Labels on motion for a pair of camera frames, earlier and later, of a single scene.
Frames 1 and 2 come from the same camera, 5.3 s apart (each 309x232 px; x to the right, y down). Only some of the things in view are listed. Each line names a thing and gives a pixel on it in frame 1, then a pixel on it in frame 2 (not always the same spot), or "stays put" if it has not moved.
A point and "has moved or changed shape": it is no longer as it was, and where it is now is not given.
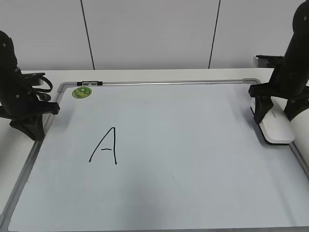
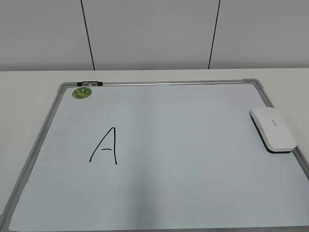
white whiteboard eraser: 276,127 has moved or changed shape
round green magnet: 81,92 stays put
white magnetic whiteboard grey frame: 172,155 stays put
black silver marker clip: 89,83 stays put
